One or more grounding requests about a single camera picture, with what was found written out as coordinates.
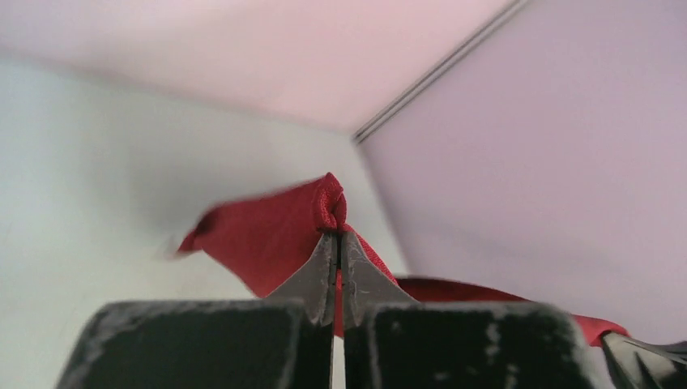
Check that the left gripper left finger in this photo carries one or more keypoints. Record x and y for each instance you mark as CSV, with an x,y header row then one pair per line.
x,y
284,340

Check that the aluminium frame post right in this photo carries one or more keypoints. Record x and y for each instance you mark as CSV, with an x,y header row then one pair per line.
x,y
456,55

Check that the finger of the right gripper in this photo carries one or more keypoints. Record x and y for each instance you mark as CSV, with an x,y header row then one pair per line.
x,y
633,364

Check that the red cloth napkin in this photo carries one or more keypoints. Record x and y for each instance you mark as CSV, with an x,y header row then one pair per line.
x,y
264,240

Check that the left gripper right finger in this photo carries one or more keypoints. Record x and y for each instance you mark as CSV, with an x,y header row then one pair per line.
x,y
391,340

